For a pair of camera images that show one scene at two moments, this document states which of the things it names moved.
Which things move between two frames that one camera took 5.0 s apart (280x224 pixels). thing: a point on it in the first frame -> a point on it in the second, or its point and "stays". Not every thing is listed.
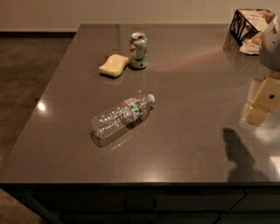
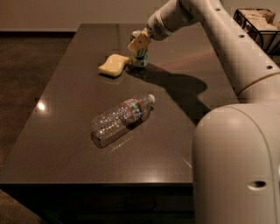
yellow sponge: (114, 66) stays
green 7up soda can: (138, 50) stays
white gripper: (271, 48) -> (157, 28)
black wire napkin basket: (248, 23) stays
